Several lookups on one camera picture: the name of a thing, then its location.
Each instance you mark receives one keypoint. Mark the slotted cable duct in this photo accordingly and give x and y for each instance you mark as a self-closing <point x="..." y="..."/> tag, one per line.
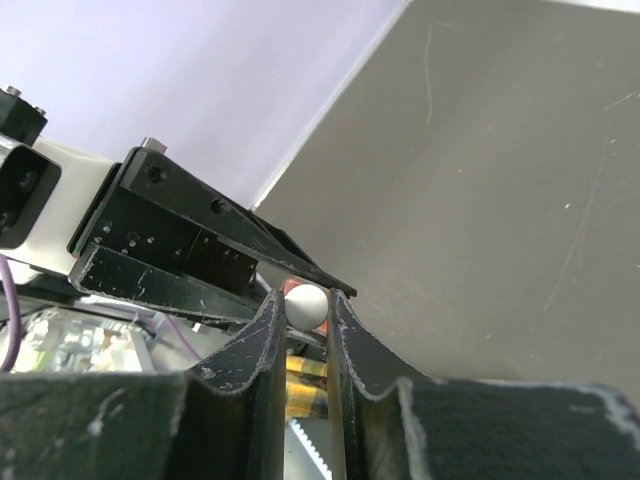
<point x="306" y="450"/>

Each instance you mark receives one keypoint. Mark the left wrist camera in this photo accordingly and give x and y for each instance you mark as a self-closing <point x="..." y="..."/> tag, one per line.
<point x="47" y="188"/>

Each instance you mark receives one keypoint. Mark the white nail polish cap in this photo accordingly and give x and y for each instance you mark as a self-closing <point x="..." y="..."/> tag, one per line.
<point x="307" y="306"/>

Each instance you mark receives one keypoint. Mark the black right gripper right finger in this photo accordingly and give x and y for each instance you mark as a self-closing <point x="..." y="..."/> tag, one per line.
<point x="388" y="420"/>

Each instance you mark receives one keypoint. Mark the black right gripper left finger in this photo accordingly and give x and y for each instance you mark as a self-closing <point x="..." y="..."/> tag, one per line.
<point x="223" y="418"/>

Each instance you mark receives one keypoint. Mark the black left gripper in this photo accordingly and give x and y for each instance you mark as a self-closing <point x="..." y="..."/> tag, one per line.
<point x="153" y="220"/>

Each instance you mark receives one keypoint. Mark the yellow plaid sleeve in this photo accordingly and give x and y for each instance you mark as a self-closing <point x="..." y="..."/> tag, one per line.
<point x="306" y="388"/>

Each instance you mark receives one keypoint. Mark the pink nail polish bottle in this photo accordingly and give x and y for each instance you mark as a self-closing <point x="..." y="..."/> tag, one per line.
<point x="300" y="290"/>

